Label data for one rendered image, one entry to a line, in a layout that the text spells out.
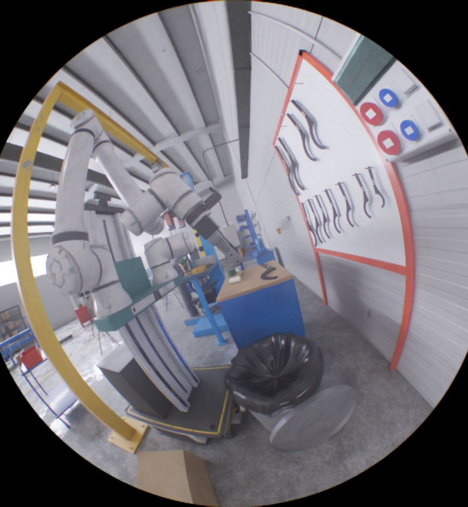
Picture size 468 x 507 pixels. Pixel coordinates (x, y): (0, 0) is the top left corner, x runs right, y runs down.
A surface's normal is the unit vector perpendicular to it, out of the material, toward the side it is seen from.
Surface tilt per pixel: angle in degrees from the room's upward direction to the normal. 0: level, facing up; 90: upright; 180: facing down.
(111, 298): 68
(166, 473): 0
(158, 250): 90
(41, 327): 90
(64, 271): 97
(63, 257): 95
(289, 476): 0
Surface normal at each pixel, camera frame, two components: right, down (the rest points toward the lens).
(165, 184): 0.27, 0.00
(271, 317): -0.07, 0.11
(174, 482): -0.33, -0.94
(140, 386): 0.93, -0.32
